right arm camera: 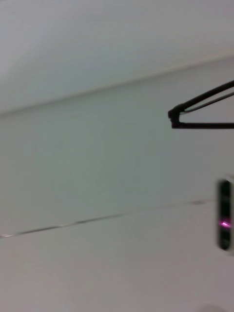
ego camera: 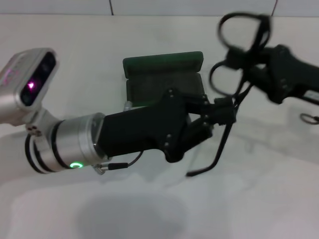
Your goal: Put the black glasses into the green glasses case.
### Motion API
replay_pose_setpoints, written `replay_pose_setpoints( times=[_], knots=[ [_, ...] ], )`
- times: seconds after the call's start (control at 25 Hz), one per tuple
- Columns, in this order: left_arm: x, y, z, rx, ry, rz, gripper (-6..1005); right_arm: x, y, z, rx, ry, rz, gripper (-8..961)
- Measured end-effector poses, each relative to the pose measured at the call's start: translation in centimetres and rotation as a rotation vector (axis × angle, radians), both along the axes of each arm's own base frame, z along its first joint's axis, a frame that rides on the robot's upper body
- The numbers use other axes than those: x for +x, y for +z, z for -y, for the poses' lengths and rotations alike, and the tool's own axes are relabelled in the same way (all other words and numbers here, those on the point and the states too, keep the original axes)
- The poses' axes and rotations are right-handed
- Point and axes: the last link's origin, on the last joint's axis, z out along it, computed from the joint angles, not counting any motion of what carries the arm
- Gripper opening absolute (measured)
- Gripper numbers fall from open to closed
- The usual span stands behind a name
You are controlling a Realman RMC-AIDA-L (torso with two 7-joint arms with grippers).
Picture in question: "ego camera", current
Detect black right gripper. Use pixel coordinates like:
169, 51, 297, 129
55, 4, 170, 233
182, 44, 319, 115

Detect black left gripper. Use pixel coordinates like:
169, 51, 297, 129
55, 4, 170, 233
94, 88, 237, 164

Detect black glasses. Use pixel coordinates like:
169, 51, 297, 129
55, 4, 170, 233
186, 11, 272, 177

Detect green glasses case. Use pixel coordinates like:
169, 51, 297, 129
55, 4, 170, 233
123, 51, 207, 111

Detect grey right gripper cable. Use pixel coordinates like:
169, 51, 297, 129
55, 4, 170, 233
300, 113, 319, 125

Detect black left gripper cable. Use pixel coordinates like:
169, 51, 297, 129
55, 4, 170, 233
108, 150, 145, 170

